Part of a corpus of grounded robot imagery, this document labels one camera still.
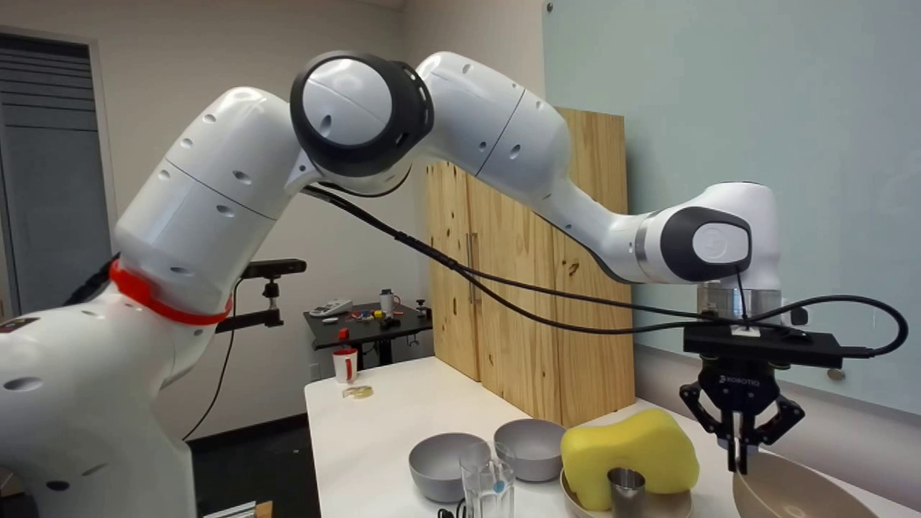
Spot red strap on arm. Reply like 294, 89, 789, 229
107, 260, 235, 328

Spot glass whiteboard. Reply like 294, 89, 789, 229
542, 0, 921, 420

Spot grey door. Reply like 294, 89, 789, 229
0, 32, 113, 315

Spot black side table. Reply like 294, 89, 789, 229
303, 298, 434, 371

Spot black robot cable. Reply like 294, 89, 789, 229
306, 181, 909, 363

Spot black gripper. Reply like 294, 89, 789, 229
680, 354, 806, 476

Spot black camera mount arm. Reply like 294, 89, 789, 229
214, 257, 310, 337

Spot large grey bowl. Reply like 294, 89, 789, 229
405, 433, 497, 508

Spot small metal cup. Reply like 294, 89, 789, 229
604, 466, 647, 518

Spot pine wood board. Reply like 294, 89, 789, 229
422, 108, 640, 430

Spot red and white cup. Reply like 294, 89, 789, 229
330, 328, 363, 399

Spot small grey bowl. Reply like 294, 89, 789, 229
493, 419, 570, 488

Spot clear drinking glass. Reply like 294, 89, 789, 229
457, 456, 519, 518

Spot beige brown bowl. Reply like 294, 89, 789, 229
730, 446, 881, 518

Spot yellow sponge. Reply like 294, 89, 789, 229
559, 410, 703, 512

